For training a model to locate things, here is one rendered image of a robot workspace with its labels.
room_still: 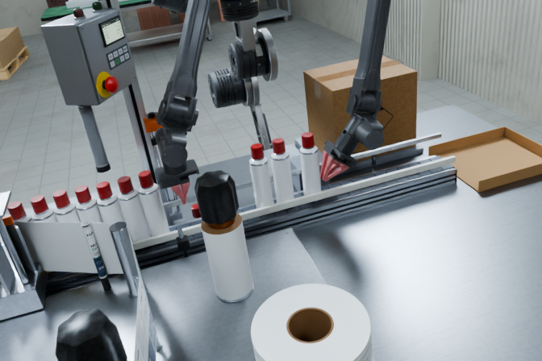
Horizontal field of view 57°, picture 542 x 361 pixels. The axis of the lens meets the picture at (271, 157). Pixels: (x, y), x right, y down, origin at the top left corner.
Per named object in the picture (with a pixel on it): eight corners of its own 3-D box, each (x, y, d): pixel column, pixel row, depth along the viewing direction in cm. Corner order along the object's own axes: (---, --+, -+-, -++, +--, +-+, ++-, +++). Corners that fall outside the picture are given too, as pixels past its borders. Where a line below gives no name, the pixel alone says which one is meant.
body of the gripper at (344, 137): (337, 159, 137) (352, 136, 135) (322, 144, 146) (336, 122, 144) (354, 168, 140) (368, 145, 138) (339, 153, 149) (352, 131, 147)
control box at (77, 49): (65, 105, 119) (39, 26, 110) (106, 80, 133) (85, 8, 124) (101, 106, 116) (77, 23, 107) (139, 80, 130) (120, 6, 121)
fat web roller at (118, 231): (128, 300, 116) (106, 234, 108) (127, 288, 120) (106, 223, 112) (148, 294, 117) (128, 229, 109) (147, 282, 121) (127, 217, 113)
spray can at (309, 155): (307, 205, 143) (301, 140, 134) (302, 196, 148) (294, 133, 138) (324, 200, 144) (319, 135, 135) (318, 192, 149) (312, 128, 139)
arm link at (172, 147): (197, 106, 120) (162, 97, 116) (207, 122, 110) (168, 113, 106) (182, 151, 123) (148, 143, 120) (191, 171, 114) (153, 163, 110)
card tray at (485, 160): (478, 192, 147) (479, 180, 145) (428, 156, 170) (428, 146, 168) (563, 168, 154) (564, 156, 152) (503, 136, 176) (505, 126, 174)
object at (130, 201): (133, 252, 133) (113, 186, 123) (132, 241, 137) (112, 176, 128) (153, 246, 134) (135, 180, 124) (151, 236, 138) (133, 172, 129)
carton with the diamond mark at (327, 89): (337, 168, 166) (331, 90, 154) (309, 140, 187) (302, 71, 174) (416, 146, 173) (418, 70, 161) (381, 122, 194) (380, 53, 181)
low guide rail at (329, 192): (89, 263, 128) (87, 256, 127) (89, 259, 129) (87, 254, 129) (455, 162, 151) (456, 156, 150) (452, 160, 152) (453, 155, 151)
